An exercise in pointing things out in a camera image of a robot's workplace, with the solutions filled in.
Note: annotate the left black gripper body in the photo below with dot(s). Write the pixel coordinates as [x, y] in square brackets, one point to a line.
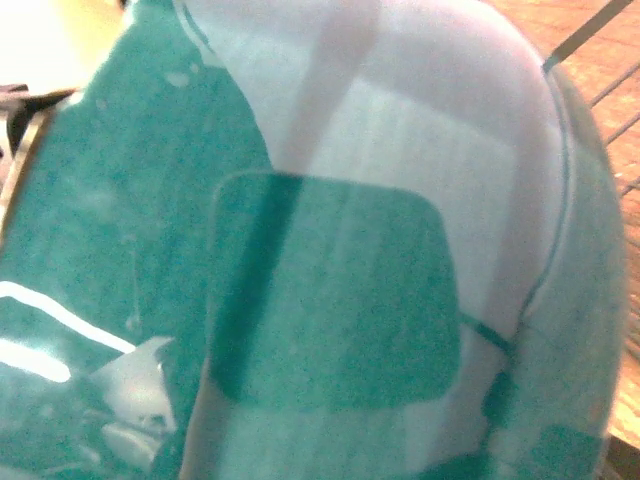
[20, 106]

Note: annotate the cream and teal bowl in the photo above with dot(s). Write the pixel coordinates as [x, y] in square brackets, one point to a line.
[311, 240]

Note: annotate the black wire dish rack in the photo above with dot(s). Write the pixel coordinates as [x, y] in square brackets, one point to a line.
[602, 56]

